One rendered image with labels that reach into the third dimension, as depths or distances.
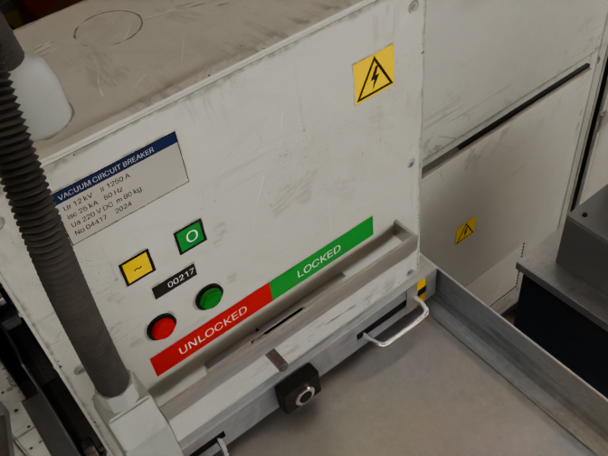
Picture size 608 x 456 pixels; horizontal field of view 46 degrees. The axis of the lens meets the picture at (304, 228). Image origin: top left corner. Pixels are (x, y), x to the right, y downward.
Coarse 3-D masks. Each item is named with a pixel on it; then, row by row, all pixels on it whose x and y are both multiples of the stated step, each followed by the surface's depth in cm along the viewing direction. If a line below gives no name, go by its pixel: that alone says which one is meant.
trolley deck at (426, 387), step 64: (320, 384) 102; (384, 384) 101; (448, 384) 101; (64, 448) 99; (256, 448) 97; (320, 448) 96; (384, 448) 95; (448, 448) 94; (512, 448) 93; (576, 448) 92
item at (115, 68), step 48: (96, 0) 74; (144, 0) 73; (192, 0) 72; (240, 0) 71; (288, 0) 70; (336, 0) 69; (48, 48) 68; (96, 48) 67; (144, 48) 67; (192, 48) 66; (240, 48) 65; (96, 96) 62; (144, 96) 61; (48, 144) 58; (96, 432) 79
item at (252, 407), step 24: (408, 288) 103; (432, 288) 108; (384, 312) 102; (336, 336) 98; (360, 336) 102; (312, 360) 97; (336, 360) 101; (264, 384) 94; (240, 408) 92; (264, 408) 96; (192, 432) 90; (216, 432) 92; (240, 432) 95
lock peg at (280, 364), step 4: (256, 328) 86; (260, 336) 87; (252, 340) 88; (256, 340) 87; (272, 352) 86; (276, 352) 86; (268, 356) 86; (272, 356) 86; (276, 356) 85; (280, 356) 86; (272, 360) 85; (276, 360) 85; (280, 360) 85; (284, 360) 85; (276, 364) 85; (280, 364) 85; (284, 364) 85; (288, 364) 85; (280, 368) 85; (284, 368) 85
